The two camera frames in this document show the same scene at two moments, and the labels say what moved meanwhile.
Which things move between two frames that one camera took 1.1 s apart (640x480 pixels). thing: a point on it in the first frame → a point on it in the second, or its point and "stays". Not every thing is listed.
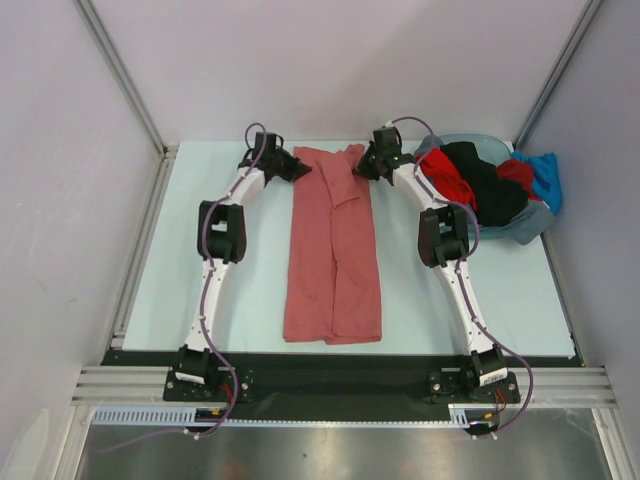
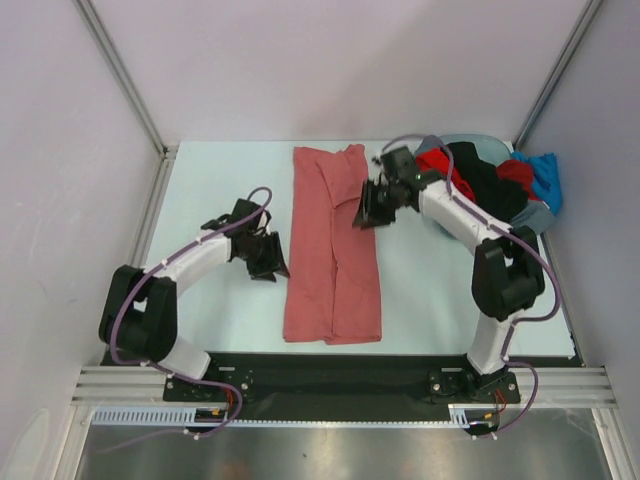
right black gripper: (364, 168) → (370, 216)
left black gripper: (295, 170) → (274, 261)
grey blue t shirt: (534, 223) stays
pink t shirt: (332, 269) stays
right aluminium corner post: (559, 72) stays
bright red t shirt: (446, 177) stays
